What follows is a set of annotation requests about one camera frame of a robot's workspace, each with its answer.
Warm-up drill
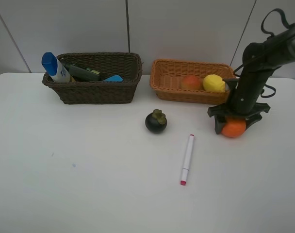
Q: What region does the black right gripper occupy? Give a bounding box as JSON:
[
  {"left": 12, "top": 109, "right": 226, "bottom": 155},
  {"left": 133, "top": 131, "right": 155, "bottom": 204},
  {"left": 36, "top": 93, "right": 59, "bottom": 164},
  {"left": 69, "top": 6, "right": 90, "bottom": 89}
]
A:
[{"left": 208, "top": 66, "right": 271, "bottom": 134}]

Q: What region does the orange tangerine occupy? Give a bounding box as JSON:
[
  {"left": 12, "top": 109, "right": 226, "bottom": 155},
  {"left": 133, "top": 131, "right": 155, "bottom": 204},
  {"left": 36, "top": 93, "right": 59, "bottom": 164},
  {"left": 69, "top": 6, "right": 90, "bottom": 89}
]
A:
[{"left": 221, "top": 117, "right": 246, "bottom": 138}]

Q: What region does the yellow lemon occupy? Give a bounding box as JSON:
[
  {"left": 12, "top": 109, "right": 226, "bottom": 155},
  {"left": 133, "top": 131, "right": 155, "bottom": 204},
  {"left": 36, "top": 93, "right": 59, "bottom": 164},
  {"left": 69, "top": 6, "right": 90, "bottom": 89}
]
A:
[{"left": 202, "top": 74, "right": 226, "bottom": 93}]

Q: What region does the white pink-capped marker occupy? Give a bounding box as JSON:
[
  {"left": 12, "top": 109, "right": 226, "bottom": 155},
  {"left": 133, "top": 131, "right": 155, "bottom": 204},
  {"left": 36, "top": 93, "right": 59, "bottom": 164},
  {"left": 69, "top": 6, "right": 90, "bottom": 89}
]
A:
[{"left": 180, "top": 134, "right": 195, "bottom": 186}]

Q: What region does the red orange peach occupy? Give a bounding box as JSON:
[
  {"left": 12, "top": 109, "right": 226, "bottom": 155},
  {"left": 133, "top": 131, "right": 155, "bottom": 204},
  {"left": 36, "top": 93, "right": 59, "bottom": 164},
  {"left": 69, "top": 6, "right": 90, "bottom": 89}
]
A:
[{"left": 181, "top": 75, "right": 201, "bottom": 91}]

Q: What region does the dark purple mangosteen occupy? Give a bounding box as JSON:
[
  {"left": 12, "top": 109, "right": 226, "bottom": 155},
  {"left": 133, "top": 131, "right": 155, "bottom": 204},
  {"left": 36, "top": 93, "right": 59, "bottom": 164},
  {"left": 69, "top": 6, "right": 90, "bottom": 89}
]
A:
[{"left": 145, "top": 109, "right": 167, "bottom": 133}]

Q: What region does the blue whiteboard eraser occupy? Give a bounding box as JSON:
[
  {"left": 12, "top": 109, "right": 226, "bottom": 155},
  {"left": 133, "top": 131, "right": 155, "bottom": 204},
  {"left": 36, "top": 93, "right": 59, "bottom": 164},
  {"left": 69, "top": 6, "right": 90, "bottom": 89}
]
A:
[{"left": 102, "top": 75, "right": 123, "bottom": 82}]

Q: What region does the dark green rectangular bottle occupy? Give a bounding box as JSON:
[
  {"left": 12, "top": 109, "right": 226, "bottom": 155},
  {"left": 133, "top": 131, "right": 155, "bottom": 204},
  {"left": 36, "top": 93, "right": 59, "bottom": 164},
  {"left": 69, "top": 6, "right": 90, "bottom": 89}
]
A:
[{"left": 61, "top": 60, "right": 100, "bottom": 82}]

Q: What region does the white blue-capped shampoo bottle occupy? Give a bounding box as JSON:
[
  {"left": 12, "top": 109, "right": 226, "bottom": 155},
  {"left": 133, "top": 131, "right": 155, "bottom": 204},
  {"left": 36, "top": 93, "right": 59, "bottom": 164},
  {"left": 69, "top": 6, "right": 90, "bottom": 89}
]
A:
[{"left": 41, "top": 52, "right": 72, "bottom": 83}]

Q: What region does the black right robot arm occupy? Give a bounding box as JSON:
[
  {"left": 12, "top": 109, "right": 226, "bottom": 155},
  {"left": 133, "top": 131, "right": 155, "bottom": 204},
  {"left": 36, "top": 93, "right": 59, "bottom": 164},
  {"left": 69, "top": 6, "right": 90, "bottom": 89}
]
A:
[{"left": 208, "top": 23, "right": 295, "bottom": 134}]

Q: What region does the orange wicker basket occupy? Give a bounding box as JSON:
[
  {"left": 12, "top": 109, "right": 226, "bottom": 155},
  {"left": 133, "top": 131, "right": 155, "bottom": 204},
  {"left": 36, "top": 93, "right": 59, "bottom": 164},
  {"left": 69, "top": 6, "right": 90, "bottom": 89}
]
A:
[{"left": 149, "top": 59, "right": 235, "bottom": 105}]

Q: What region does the dark brown wicker basket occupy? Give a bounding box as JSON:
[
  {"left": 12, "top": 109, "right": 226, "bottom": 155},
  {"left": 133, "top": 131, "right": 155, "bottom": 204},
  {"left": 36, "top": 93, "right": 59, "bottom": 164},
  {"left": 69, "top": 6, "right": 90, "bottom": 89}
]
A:
[{"left": 42, "top": 52, "right": 142, "bottom": 104}]

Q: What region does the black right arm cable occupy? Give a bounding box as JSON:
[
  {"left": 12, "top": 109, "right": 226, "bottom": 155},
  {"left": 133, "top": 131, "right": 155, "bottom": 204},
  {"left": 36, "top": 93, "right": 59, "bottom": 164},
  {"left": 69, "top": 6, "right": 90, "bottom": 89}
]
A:
[{"left": 233, "top": 8, "right": 295, "bottom": 99}]

